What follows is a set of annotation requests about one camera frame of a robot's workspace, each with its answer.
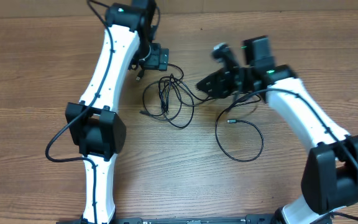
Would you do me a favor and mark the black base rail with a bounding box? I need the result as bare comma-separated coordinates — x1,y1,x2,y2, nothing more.
56,213,288,224

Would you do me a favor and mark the black USB cable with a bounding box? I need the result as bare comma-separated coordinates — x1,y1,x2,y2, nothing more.
214,93,264,163
135,63,214,129

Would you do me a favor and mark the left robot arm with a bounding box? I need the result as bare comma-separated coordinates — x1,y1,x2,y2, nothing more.
65,0,169,223

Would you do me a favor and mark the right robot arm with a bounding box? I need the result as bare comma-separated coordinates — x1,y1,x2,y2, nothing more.
197,36,358,223

